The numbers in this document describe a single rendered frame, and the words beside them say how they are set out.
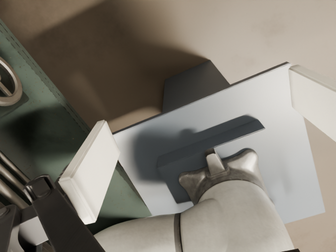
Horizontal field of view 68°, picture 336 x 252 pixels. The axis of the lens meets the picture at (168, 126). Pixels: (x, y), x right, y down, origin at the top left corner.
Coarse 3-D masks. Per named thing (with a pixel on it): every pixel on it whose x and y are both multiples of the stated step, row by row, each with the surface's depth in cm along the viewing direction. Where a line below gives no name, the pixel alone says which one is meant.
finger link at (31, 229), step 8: (64, 168) 15; (56, 184) 13; (24, 208) 12; (32, 208) 12; (24, 216) 11; (32, 216) 11; (24, 224) 11; (32, 224) 11; (40, 224) 11; (24, 232) 11; (32, 232) 11; (40, 232) 11; (24, 240) 11; (32, 240) 11; (40, 240) 11; (24, 248) 11
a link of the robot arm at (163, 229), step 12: (156, 216) 47; (168, 216) 46; (108, 228) 47; (120, 228) 45; (132, 228) 44; (144, 228) 44; (156, 228) 43; (168, 228) 43; (108, 240) 43; (120, 240) 43; (132, 240) 42; (144, 240) 42; (156, 240) 41; (168, 240) 41; (180, 240) 41
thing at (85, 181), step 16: (96, 128) 17; (96, 144) 15; (112, 144) 18; (80, 160) 13; (96, 160) 15; (112, 160) 17; (64, 176) 12; (80, 176) 12; (96, 176) 14; (64, 192) 12; (80, 192) 12; (96, 192) 14; (80, 208) 12; (96, 208) 13
